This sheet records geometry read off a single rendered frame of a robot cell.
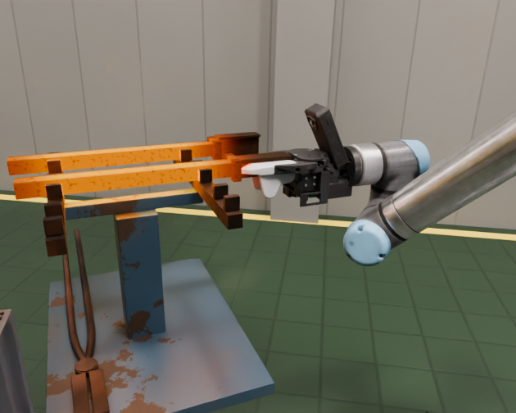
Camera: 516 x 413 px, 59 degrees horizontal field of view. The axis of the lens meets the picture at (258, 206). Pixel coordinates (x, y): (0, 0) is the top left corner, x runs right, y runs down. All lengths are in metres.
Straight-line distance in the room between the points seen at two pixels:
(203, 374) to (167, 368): 0.06
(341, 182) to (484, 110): 2.19
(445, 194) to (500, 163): 0.08
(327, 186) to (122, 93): 2.43
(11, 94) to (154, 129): 0.99
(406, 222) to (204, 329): 0.37
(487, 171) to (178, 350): 0.52
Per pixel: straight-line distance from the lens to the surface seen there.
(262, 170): 0.72
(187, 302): 0.86
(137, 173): 0.68
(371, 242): 0.75
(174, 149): 0.81
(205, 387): 0.69
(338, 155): 0.78
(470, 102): 2.92
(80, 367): 0.74
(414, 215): 0.73
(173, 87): 2.96
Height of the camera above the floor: 1.15
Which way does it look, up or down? 22 degrees down
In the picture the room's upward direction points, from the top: 1 degrees clockwise
